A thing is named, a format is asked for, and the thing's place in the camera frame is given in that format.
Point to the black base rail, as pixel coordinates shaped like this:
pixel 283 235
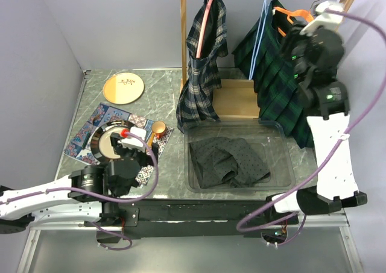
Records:
pixel 177 217

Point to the beige round plate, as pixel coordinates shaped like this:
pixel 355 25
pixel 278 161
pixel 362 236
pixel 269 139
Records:
pixel 123 88

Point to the copper cup with handle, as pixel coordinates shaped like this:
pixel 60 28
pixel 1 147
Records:
pixel 158 129

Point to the orange plastic hanger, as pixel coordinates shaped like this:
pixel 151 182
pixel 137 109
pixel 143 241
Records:
pixel 286 18

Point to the navy beige plaid skirt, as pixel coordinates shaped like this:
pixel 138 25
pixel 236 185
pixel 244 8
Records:
pixel 196 99

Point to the dark green pen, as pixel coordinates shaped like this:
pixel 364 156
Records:
pixel 84 144

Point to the green navy plaid skirt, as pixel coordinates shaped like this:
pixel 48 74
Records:
pixel 273 81

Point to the pink hanger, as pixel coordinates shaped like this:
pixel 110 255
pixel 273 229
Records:
pixel 201 35

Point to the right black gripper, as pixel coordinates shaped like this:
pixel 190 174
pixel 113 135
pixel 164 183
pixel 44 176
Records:
pixel 294 35

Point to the dark grey dotted skirt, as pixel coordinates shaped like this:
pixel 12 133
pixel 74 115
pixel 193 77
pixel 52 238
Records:
pixel 222 160

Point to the wooden clothes rack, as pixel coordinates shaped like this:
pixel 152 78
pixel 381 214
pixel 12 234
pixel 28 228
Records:
pixel 236 99

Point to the clear plastic bin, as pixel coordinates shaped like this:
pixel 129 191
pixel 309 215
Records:
pixel 266 138

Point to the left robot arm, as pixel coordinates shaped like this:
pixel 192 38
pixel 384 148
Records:
pixel 92 194

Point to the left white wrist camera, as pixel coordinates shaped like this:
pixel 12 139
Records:
pixel 133 138

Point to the black rimmed plate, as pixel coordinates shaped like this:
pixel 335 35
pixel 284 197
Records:
pixel 100 144

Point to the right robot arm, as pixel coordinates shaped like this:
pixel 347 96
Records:
pixel 325 100

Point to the light blue wire hanger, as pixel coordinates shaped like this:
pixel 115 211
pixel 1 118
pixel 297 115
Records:
pixel 259 36

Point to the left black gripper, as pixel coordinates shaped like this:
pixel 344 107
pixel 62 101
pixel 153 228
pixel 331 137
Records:
pixel 147 158

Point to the blue patterned placemat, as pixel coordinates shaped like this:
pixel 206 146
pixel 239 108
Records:
pixel 102 114

